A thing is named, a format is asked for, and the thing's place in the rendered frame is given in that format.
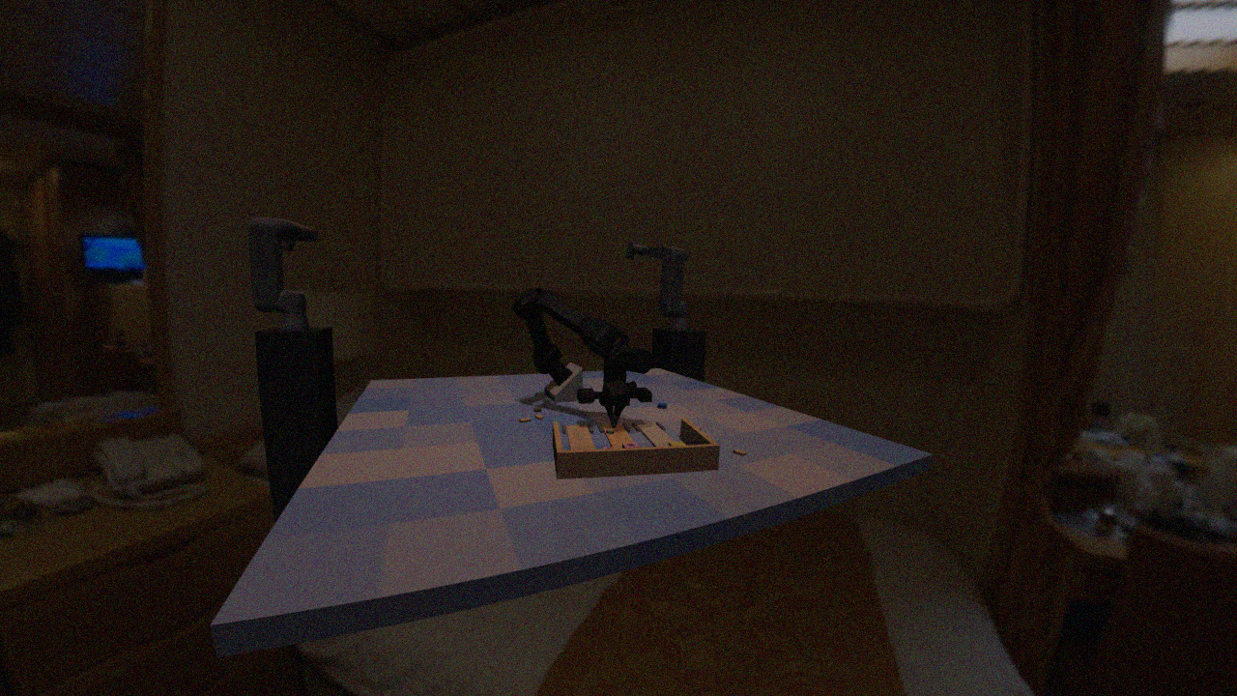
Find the brown open wooden tray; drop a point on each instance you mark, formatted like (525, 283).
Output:
(640, 445)

